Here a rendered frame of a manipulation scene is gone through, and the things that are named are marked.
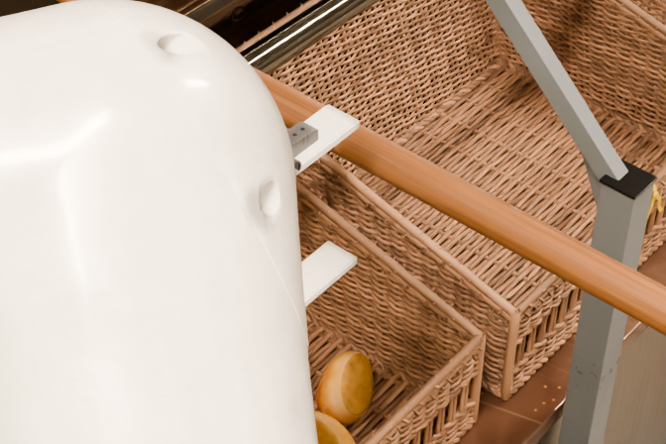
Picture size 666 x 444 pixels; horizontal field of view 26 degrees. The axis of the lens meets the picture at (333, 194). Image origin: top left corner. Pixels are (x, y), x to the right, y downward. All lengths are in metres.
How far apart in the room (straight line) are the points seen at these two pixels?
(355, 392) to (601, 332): 0.29
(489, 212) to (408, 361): 0.69
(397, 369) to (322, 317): 0.12
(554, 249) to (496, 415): 0.72
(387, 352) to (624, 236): 0.38
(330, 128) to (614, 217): 0.54
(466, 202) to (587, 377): 0.64
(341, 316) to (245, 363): 1.34
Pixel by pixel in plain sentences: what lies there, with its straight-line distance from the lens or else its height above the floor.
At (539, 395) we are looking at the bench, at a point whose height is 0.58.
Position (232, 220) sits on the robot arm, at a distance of 0.44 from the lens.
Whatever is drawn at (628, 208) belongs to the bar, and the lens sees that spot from 1.48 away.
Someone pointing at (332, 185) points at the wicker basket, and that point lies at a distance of 1.73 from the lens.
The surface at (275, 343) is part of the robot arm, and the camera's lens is 0.44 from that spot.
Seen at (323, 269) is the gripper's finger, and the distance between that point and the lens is 1.11.
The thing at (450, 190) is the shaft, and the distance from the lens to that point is 1.07.
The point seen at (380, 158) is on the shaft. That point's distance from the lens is 1.10.
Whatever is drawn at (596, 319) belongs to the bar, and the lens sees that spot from 1.60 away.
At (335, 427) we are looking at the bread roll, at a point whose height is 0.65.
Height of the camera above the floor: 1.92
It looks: 42 degrees down
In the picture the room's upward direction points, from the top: straight up
